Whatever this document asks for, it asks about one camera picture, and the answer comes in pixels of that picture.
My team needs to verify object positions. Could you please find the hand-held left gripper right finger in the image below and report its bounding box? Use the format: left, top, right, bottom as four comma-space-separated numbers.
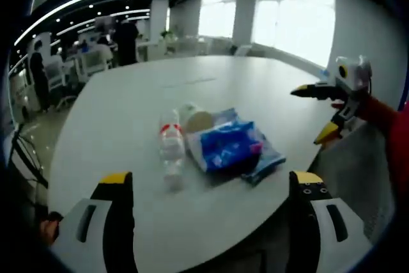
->
286, 170, 374, 273

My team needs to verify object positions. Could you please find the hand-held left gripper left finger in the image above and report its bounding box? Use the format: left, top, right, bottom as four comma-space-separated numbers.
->
52, 171, 139, 273

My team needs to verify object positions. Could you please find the light blue tissue packet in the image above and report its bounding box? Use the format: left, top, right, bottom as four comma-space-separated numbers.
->
212, 107, 249, 127

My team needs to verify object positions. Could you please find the clear plastic bottle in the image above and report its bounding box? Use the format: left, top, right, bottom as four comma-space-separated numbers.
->
158, 109, 187, 192

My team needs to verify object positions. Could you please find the bright blue tissue packet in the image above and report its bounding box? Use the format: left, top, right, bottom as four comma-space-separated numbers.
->
187, 121, 266, 173

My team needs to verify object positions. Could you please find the white paper cup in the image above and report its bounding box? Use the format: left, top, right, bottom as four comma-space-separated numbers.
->
177, 102, 214, 134

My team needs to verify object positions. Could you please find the person's left hand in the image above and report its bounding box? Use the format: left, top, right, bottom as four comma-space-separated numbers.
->
40, 211, 64, 247

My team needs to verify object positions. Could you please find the grey mesh office chair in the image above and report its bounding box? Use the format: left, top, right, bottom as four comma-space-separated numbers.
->
311, 119, 399, 245

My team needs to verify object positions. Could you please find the person's red shirt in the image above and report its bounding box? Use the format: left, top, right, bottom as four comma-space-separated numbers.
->
385, 100, 409, 197

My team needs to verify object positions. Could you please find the black tripod stand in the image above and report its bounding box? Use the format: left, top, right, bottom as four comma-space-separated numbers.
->
6, 121, 49, 191

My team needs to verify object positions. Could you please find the white table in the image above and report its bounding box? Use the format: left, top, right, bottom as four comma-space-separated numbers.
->
49, 55, 333, 273

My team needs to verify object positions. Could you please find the white office chair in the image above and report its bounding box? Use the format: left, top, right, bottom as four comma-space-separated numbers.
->
78, 47, 112, 76
46, 54, 70, 92

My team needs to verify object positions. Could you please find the potted plant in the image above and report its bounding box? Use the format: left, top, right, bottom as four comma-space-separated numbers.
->
159, 29, 176, 56

